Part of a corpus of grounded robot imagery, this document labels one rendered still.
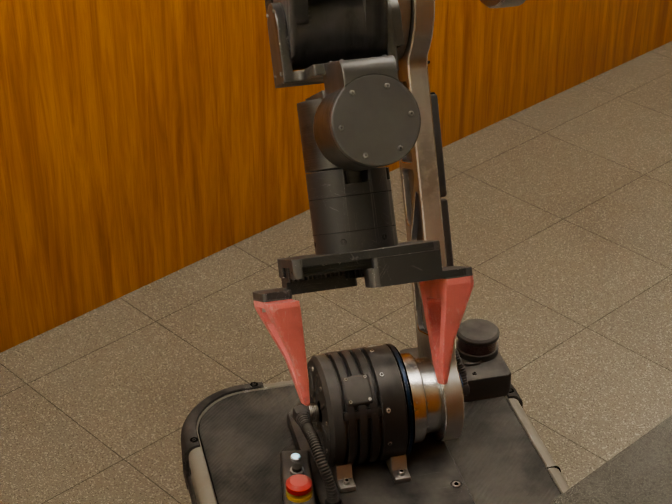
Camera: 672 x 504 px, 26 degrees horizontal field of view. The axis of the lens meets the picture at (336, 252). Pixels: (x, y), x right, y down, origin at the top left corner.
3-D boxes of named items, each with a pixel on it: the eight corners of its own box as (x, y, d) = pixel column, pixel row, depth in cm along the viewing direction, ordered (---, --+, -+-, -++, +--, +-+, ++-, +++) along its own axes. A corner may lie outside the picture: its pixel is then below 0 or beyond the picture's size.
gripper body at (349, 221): (445, 267, 97) (431, 157, 97) (296, 288, 95) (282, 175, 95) (418, 266, 104) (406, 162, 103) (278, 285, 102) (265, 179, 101)
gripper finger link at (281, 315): (388, 399, 96) (371, 258, 96) (283, 415, 95) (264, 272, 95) (364, 389, 103) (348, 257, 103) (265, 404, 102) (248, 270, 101)
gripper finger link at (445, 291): (488, 383, 98) (471, 245, 98) (386, 399, 96) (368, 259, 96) (458, 374, 105) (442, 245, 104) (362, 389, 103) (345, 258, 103)
